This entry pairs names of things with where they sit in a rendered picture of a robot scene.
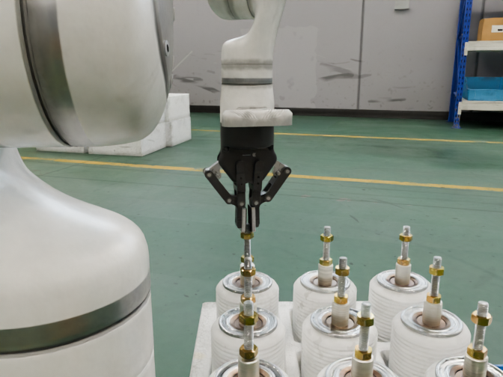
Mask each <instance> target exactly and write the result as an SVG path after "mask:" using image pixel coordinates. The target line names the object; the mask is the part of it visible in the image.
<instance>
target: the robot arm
mask: <svg viewBox="0 0 503 377"><path fill-rule="evenodd" d="M207 1H208V4H209V6H210V8H211V9H212V11H213V12H214V13H215V14H216V15H217V16H218V17H220V18H221V19H226V20H238V19H254V22H253V25H252V27H251V29H250V31H249V32H248V34H246V35H244V36H242V37H238V38H234V39H231V40H228V41H226V42H225V43H224V44H223V46H222V56H221V59H222V84H223V85H222V90H221V96H220V138H221V149H220V152H219V154H218V156H217V162H215V163H214V164H213V165H211V166H210V167H209V168H208V167H206V168H204V169H203V174H204V176H205V177H206V178H207V180H208V181H209V182H210V184H211V185H212V186H213V188H214V189H215V190H216V191H217V192H218V193H219V195H220V196H221V197H222V199H223V200H224V201H225V202H226V204H232V205H234V206H235V224H236V226H237V228H239V229H240V231H241V233H246V219H247V208H246V183H249V204H248V223H249V224H250V231H251V232H255V231H256V227H259V224H260V209H259V208H260V205H261V204H262V203H265V202H270V201H271V200H272V199H273V198H274V196H275V195H276V193H277V192H278V190H279V189H280V188H281V186H282V185H283V183H284V182H285V180H286V179H287V178H288V177H289V175H290V173H291V169H290V168H289V167H288V166H286V165H285V164H282V163H280V162H279V161H278V160H277V155H276V154H275V151H274V126H290V125H292V117H293V113H292V112H291V111H290V110H289V109H274V95H273V89H272V64H273V52H274V48H275V41H276V37H277V33H278V27H279V24H280V21H281V17H282V14H283V12H284V7H285V3H286V0H207ZM174 20H175V7H173V0H0V377H156V374H155V362H154V349H153V348H154V345H153V319H152V305H151V292H150V259H149V251H148V246H147V242H146V239H145V237H144V234H143V233H142V231H141V229H140V228H139V227H138V226H137V225H136V224H135V223H134V222H132V221H131V220H129V219H128V218H126V217H124V216H123V215H120V214H118V213H116V212H113V211H111V210H108V209H104V208H102V207H99V206H95V205H93V204H90V203H86V202H84V201H82V200H78V199H76V198H74V197H71V196H69V195H67V194H65V193H63V192H61V191H59V190H57V189H55V188H53V187H51V186H50V185H48V184H47V183H45V182H44V181H42V180H41V179H40V178H39V177H37V176H36V175H34V174H33V173H32V172H30V170H29V169H27V167H26V166H25V164H24V162H23V161H22V159H21V157H20V154H19V152H18V149H17V147H103V146H113V145H119V144H128V143H132V142H136V141H140V140H142V139H144V138H146V137H147V136H148V135H149V134H150V133H151V132H152V131H153V130H154V129H155V128H156V127H157V125H158V123H159V121H160V119H161V117H162V114H163V112H164V110H165V105H166V103H167V99H168V95H169V90H170V88H171V87H172V82H173V74H172V68H173V66H174V56H173V48H174V29H173V21H174ZM272 167H273V169H272ZM221 168H222V169H223V170H224V172H225V173H226V174H227V175H228V176H229V178H230V179H231V180H232V181H233V185H234V194H230V193H229V192H228V190H227V189H226V188H225V187H224V186H223V185H222V183H221V182H220V181H219V179H220V178H221V176H222V175H221V173H220V169H221ZM271 169H272V174H273V176H272V177H271V179H270V180H269V182H268V183H267V184H266V186H265V187H264V188H263V190H262V181H263V180H264V179H265V177H266V175H267V174H268V173H269V172H270V170H271ZM261 190H262V191H261Z"/></svg>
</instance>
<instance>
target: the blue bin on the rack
mask: <svg viewBox="0 0 503 377"><path fill-rule="evenodd" d="M463 98H464V99H467V100H468V101H503V77H464V84H463Z"/></svg>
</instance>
